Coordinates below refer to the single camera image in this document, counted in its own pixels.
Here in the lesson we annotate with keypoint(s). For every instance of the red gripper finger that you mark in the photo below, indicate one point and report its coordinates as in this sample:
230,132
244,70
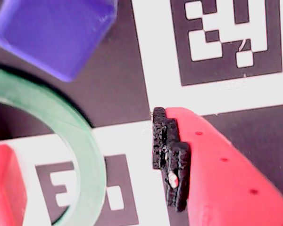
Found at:
226,183

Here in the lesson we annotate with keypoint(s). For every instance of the red cube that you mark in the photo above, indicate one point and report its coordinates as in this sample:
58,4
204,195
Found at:
4,188

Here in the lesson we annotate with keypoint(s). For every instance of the black white marker board mat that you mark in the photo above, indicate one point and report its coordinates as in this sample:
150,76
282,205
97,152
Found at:
174,94

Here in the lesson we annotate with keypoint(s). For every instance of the blue cube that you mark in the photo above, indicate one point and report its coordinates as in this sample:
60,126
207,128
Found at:
54,35

